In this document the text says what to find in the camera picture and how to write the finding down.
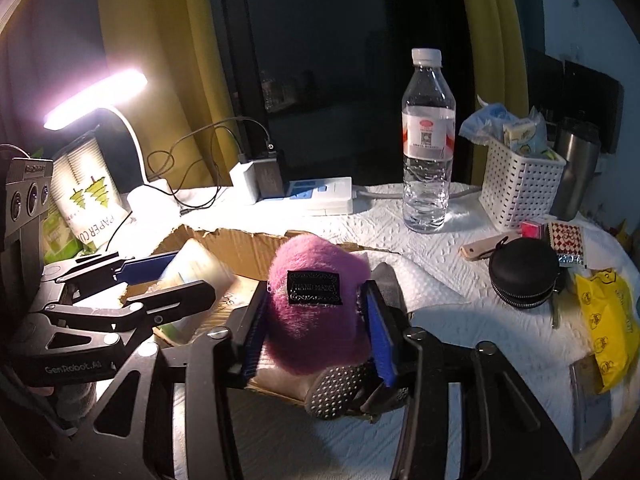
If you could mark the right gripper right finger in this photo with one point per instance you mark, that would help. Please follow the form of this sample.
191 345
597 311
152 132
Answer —
505 431

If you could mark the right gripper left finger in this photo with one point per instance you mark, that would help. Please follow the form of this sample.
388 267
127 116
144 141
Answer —
128 433

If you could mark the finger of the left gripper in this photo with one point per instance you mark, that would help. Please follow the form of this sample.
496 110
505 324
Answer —
148 310
145 267

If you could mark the grey dotted gloves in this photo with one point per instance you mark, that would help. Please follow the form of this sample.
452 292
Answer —
359 390

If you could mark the pink plush pouch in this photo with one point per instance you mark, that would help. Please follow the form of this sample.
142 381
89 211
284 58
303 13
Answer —
313 317

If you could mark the green paper cup pack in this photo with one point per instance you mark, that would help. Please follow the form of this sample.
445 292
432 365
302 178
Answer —
59 241

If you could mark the brown cardboard box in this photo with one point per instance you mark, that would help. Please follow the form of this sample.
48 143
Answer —
220 258

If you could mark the dark smartphone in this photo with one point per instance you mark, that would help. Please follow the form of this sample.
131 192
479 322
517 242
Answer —
592 409

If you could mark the white paper cup pack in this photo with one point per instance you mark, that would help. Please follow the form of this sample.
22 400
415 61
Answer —
85 193

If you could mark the white desk lamp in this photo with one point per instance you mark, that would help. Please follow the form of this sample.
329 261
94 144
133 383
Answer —
107 94

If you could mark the white tablecloth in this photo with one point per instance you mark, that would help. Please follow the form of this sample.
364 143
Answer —
454 301

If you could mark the yellow plastic bag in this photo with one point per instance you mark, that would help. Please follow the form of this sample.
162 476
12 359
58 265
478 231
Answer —
605 302

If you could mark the black round zipper case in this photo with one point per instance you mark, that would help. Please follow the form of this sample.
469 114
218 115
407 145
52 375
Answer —
523 272

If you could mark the white charger plug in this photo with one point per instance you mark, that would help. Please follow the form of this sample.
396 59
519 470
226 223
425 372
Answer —
244 182

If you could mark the black power adapter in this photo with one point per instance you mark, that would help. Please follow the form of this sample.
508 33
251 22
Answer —
270 175

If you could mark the red patterned card box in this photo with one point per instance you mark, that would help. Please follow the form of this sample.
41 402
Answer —
567 241

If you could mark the white power strip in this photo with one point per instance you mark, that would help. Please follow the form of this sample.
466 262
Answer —
315 197

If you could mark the white perforated plastic basket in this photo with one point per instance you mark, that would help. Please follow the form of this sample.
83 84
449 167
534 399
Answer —
518 188

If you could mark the yellow curtain left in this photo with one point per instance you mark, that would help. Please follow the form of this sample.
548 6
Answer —
173 44

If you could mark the yellow curtain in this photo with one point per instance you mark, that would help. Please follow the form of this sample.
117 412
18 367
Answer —
173 44
498 53

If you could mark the steel tumbler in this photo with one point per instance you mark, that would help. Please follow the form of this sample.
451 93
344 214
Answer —
581 152

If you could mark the clear water bottle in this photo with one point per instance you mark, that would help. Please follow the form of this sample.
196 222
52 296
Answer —
428 127

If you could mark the black monitor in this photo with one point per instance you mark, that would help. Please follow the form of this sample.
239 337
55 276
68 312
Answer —
576 98

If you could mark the yellow curtain right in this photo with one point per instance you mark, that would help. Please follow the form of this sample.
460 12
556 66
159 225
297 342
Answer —
498 53

